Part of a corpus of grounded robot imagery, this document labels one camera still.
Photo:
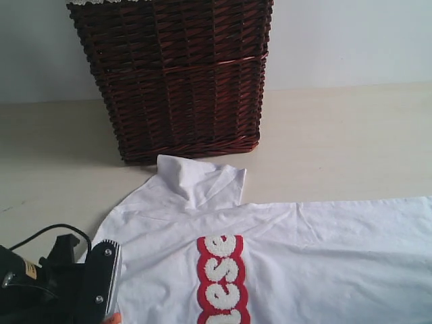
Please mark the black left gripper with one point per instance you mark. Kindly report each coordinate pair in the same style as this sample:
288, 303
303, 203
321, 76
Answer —
56, 290

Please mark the white shirt with red trim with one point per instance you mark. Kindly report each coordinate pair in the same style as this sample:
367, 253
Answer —
193, 253

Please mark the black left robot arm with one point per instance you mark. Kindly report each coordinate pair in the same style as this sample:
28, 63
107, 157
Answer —
43, 293

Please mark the dark brown wicker basket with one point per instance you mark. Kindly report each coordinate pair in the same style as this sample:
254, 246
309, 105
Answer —
182, 78

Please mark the orange shirt neck tag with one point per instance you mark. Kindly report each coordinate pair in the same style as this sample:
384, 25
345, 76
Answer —
115, 319

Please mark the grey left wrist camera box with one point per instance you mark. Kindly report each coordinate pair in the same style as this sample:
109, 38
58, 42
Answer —
104, 276

